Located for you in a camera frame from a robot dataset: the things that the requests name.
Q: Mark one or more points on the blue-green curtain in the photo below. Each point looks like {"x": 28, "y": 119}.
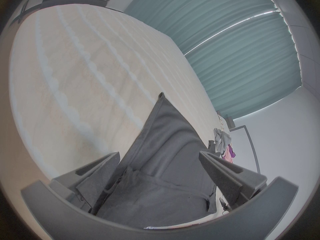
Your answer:
{"x": 200, "y": 9}
{"x": 250, "y": 71}

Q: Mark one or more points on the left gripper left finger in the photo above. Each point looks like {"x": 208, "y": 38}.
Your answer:
{"x": 95, "y": 179}

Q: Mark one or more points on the black T-shirt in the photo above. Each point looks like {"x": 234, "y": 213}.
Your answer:
{"x": 170, "y": 146}

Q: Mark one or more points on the grey garment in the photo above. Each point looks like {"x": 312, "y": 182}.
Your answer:
{"x": 223, "y": 140}

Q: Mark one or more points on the bed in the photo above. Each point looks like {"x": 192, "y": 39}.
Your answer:
{"x": 100, "y": 84}

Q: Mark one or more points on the pile of clothes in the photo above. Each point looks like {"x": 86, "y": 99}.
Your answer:
{"x": 228, "y": 154}

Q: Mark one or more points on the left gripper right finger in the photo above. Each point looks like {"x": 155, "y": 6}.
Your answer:
{"x": 225, "y": 176}

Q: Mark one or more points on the grey bedside table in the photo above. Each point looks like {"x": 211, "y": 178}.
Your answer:
{"x": 230, "y": 122}

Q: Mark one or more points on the white printed pillow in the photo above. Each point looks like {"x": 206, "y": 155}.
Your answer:
{"x": 222, "y": 121}

